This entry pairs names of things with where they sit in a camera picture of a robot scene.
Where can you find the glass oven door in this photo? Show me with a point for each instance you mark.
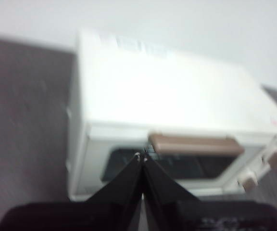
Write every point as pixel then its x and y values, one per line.
pixel 95 149

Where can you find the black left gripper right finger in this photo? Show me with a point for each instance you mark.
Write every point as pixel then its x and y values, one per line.
pixel 172 211

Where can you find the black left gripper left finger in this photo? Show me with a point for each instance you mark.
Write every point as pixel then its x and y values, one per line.
pixel 114 209

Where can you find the cream Toshiba toaster oven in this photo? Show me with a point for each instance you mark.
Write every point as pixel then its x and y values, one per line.
pixel 153 91

